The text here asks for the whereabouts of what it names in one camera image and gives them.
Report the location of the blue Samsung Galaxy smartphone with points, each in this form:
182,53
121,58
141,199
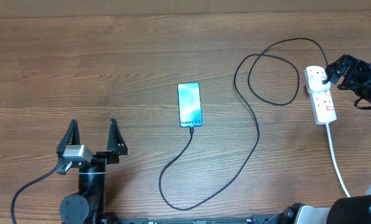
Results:
190,107

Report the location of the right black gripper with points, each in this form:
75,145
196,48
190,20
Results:
355,71

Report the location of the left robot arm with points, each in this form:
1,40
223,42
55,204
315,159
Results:
87,205

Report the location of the white power strip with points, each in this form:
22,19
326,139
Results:
322,104

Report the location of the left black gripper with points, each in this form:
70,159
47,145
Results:
107,158

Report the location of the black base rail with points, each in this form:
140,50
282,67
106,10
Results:
198,221

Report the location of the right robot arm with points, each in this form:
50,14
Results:
345,210

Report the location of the white charger plug adapter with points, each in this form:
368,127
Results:
317,84

